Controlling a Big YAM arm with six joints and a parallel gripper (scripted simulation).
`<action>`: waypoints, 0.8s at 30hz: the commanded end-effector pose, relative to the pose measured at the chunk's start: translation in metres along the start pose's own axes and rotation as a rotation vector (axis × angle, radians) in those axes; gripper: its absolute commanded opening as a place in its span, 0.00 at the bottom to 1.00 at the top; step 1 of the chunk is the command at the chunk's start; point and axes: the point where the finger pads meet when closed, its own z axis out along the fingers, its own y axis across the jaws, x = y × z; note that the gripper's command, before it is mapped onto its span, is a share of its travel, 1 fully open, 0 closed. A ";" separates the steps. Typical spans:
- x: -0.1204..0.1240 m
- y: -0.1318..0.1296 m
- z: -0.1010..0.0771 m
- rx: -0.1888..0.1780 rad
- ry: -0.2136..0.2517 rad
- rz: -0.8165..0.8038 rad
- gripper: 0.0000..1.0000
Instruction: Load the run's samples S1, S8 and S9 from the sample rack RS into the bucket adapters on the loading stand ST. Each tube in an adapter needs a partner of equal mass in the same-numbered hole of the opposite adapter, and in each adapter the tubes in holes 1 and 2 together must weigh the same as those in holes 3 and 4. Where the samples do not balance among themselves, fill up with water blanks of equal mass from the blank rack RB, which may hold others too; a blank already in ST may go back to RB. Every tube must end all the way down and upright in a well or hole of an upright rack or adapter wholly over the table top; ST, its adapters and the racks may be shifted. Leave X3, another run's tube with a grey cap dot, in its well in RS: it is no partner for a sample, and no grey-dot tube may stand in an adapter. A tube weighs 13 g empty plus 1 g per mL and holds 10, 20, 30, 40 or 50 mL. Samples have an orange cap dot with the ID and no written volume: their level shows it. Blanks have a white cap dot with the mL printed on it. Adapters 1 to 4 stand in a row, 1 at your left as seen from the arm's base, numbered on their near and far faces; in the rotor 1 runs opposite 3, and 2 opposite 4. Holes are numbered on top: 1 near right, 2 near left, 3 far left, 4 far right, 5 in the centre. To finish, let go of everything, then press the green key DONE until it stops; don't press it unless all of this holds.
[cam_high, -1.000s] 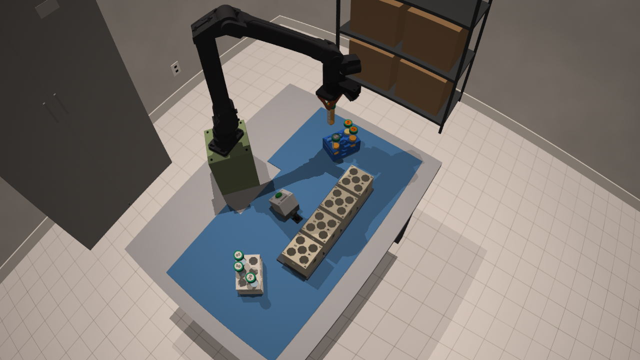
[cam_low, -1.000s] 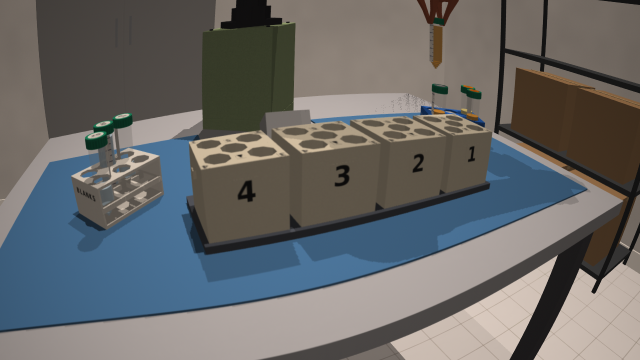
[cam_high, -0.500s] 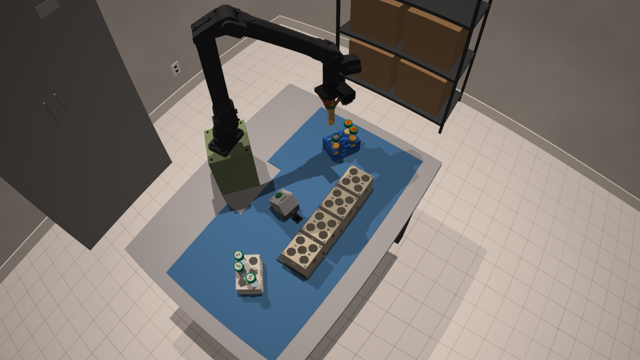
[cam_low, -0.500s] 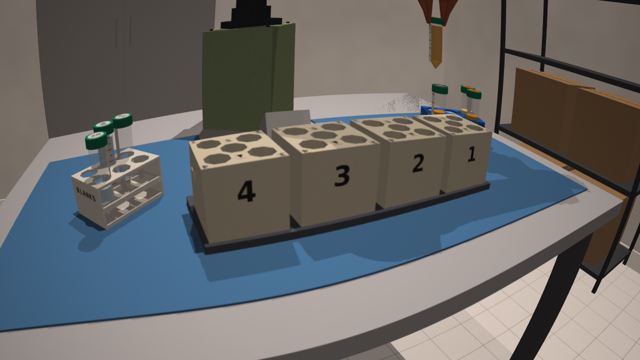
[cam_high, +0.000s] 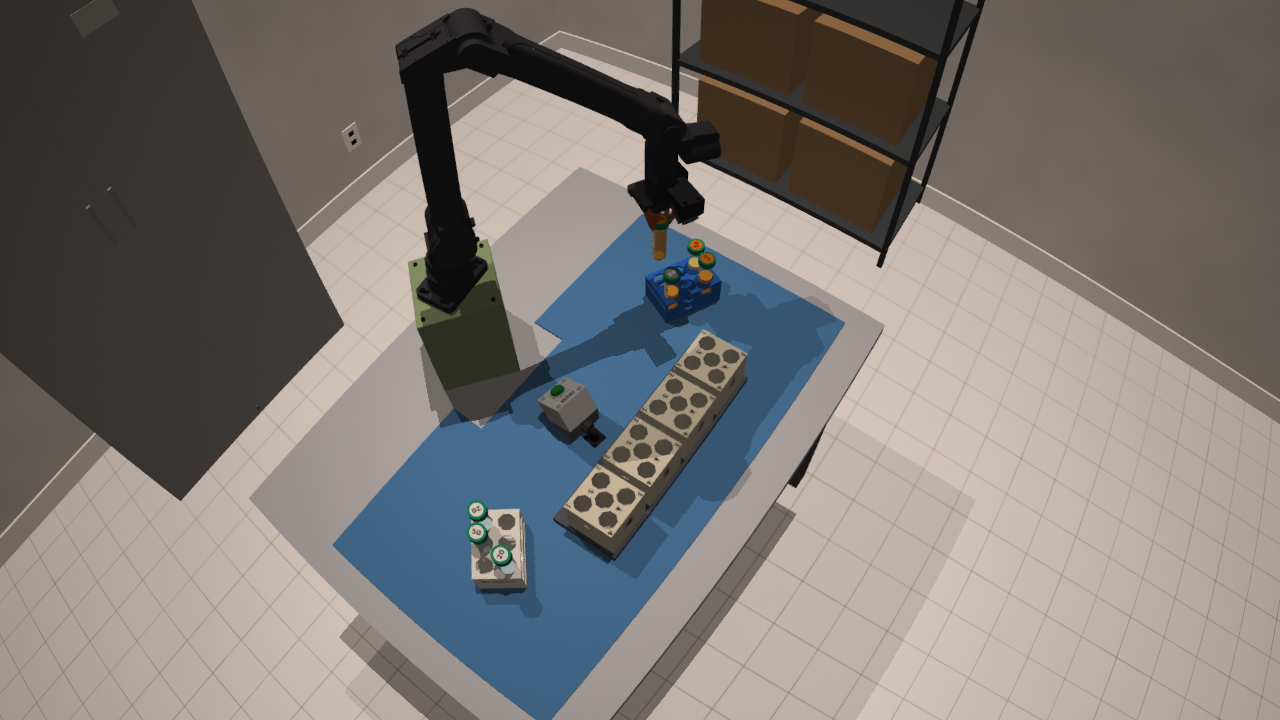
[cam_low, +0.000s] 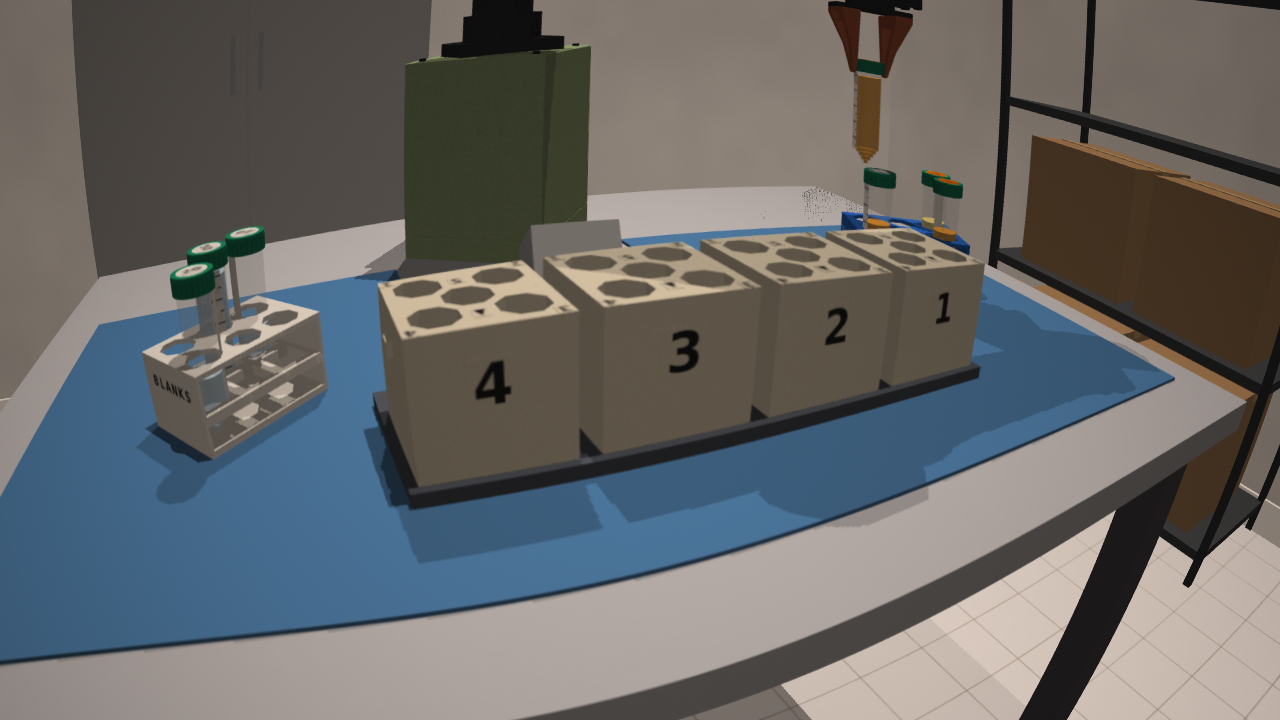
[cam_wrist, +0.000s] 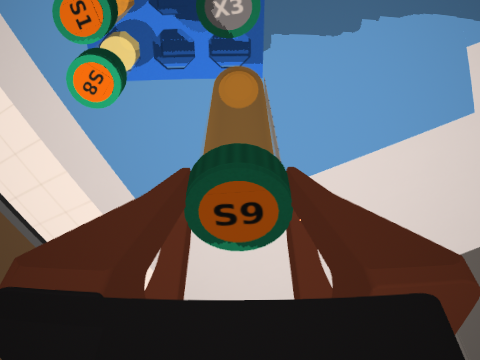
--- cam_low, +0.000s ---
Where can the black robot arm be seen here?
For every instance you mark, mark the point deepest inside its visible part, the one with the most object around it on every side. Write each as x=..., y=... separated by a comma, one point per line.
x=503, y=26

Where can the beige tube rack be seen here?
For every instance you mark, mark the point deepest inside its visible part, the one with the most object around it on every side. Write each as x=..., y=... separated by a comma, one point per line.
x=176, y=392

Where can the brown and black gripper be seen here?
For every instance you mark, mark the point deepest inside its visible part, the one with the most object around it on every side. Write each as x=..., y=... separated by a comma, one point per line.
x=896, y=22

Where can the blue bench mat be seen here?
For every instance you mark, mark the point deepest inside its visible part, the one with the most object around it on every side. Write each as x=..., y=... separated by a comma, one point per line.
x=116, y=536

